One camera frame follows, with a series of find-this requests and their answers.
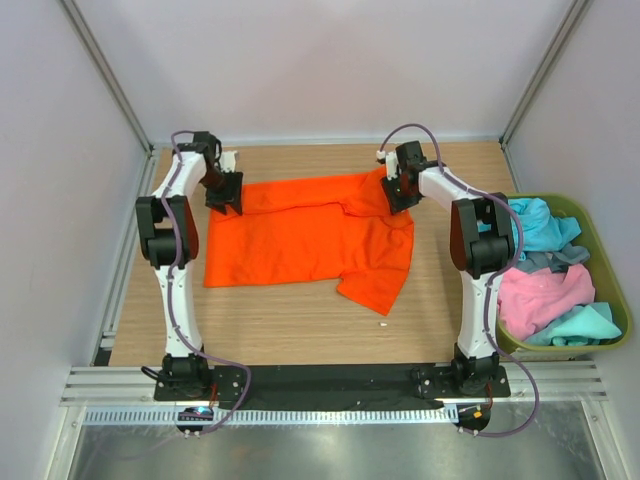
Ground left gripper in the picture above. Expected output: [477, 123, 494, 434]
[200, 168, 243, 215]

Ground orange t-shirt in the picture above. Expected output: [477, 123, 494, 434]
[203, 168, 415, 315]

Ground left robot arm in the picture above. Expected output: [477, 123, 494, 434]
[135, 130, 243, 401]

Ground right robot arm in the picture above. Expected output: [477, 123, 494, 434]
[376, 141, 516, 396]

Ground light blue t-shirt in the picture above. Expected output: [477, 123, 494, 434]
[508, 197, 582, 261]

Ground pink t-shirt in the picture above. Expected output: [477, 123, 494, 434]
[498, 264, 595, 341]

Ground grey t-shirt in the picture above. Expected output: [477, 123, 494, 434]
[516, 243, 591, 274]

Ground green laundry basket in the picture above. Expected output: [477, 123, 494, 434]
[494, 193, 633, 360]

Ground turquoise t-shirt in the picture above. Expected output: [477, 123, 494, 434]
[525, 302, 622, 347]

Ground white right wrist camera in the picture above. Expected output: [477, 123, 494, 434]
[376, 150, 399, 180]

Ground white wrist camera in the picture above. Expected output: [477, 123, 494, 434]
[376, 150, 399, 180]
[219, 150, 238, 174]

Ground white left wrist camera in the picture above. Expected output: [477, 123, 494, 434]
[219, 150, 238, 174]

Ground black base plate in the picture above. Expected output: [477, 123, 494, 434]
[141, 363, 511, 412]

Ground white slotted cable duct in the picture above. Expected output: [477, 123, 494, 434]
[83, 405, 458, 427]

